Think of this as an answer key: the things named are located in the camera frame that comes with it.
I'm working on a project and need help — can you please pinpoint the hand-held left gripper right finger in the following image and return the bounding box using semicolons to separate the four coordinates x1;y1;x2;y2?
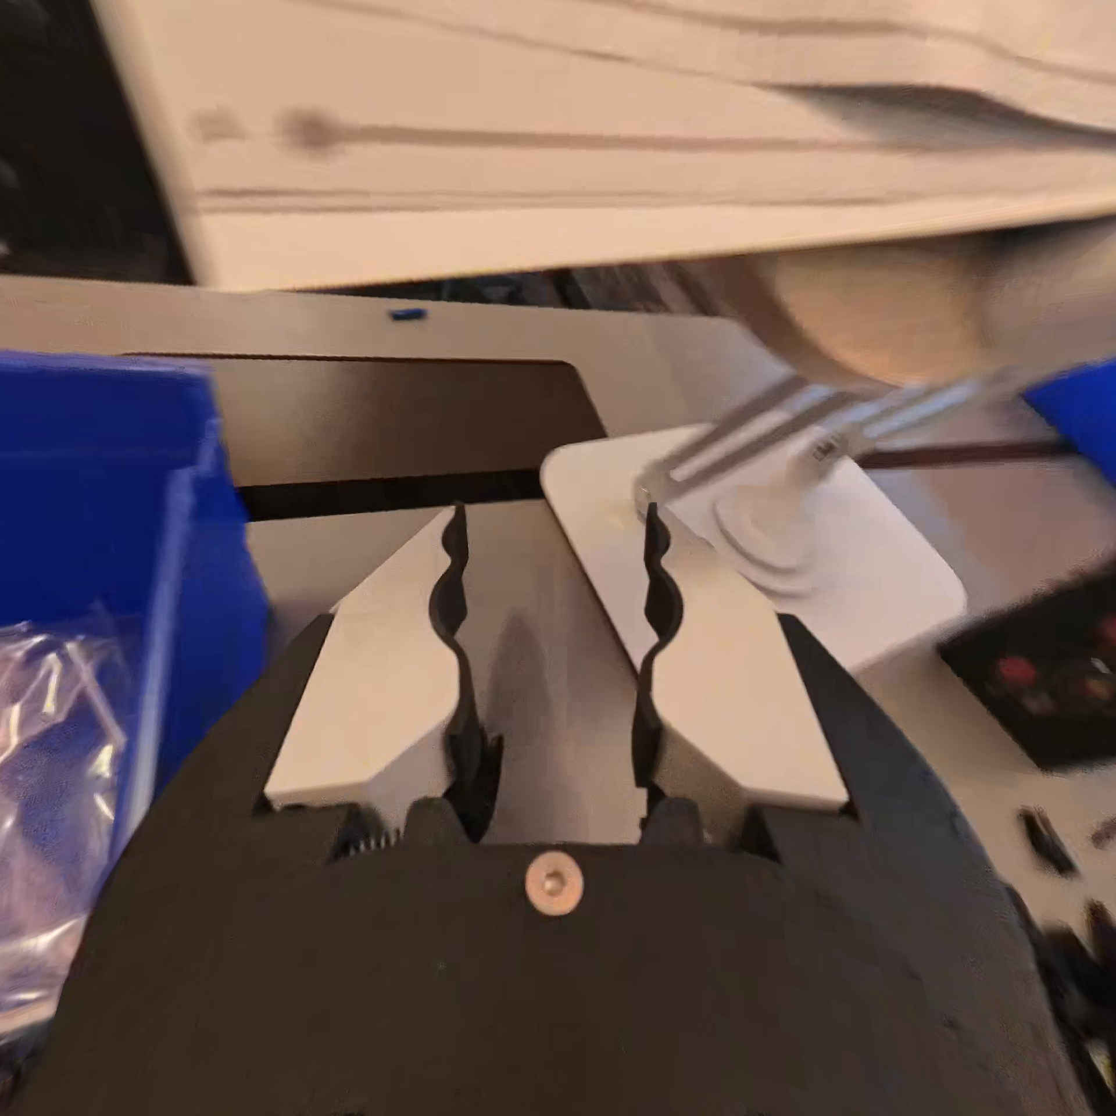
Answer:
629;503;851;833

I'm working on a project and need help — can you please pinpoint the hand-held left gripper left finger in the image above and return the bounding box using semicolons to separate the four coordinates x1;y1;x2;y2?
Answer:
263;503;505;844

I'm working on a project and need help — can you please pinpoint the grey desk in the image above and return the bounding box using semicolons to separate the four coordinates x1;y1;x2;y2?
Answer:
0;276;1116;960

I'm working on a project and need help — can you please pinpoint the printed toy set box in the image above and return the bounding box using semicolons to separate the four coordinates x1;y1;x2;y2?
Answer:
940;571;1116;774

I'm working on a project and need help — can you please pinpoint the crinkled clear bag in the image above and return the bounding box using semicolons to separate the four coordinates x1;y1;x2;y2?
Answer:
0;619;132;1022

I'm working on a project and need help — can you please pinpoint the small black connector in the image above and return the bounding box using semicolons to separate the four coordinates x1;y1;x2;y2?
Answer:
1019;810;1078;877

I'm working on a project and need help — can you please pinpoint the printed instruction sheet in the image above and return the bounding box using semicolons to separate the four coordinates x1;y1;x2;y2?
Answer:
91;0;1116;295

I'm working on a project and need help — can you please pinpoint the black beam frame assembly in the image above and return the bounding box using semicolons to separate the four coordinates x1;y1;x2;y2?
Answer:
1038;903;1116;1116

